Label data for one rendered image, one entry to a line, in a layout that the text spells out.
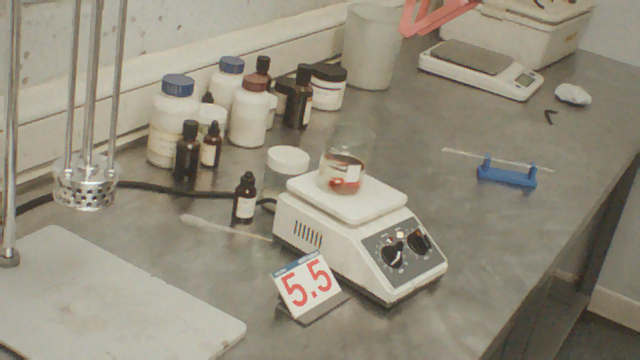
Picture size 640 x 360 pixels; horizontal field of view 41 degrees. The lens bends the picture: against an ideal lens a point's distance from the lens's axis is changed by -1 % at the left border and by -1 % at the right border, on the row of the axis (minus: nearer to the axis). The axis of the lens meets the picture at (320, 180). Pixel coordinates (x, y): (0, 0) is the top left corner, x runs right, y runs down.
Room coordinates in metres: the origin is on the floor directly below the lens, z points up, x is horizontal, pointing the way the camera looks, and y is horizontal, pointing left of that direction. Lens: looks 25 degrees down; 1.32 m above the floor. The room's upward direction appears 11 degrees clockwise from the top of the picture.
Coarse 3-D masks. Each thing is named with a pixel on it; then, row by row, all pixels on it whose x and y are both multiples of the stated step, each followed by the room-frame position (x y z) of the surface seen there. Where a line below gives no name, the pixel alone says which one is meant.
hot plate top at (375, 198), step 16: (304, 176) 1.02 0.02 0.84; (368, 176) 1.06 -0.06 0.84; (304, 192) 0.98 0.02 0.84; (320, 192) 0.98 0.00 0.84; (368, 192) 1.01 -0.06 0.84; (384, 192) 1.02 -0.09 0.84; (400, 192) 1.03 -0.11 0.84; (336, 208) 0.95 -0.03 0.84; (352, 208) 0.96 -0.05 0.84; (368, 208) 0.97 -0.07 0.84; (384, 208) 0.98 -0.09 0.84
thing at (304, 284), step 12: (312, 264) 0.90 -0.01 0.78; (324, 264) 0.91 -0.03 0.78; (288, 276) 0.86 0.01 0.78; (300, 276) 0.87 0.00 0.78; (312, 276) 0.88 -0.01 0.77; (324, 276) 0.90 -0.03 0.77; (288, 288) 0.85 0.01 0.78; (300, 288) 0.86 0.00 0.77; (312, 288) 0.87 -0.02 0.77; (324, 288) 0.88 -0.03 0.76; (288, 300) 0.83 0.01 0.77; (300, 300) 0.85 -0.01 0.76; (312, 300) 0.86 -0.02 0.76
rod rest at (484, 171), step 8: (488, 160) 1.34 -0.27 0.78; (480, 168) 1.35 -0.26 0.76; (488, 168) 1.35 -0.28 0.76; (496, 168) 1.37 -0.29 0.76; (536, 168) 1.34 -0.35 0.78; (480, 176) 1.34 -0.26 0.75; (488, 176) 1.34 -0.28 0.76; (496, 176) 1.34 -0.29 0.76; (504, 176) 1.34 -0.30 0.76; (512, 176) 1.34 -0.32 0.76; (520, 176) 1.35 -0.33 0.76; (528, 176) 1.36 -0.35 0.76; (520, 184) 1.34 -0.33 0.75; (528, 184) 1.34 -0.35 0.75; (536, 184) 1.34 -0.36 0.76
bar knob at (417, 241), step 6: (420, 228) 0.97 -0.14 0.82; (414, 234) 0.97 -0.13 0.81; (420, 234) 0.97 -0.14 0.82; (408, 240) 0.96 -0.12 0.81; (414, 240) 0.97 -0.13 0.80; (420, 240) 0.96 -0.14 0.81; (426, 240) 0.96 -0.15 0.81; (414, 246) 0.96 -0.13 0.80; (420, 246) 0.96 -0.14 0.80; (426, 246) 0.96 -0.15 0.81; (420, 252) 0.96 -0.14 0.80
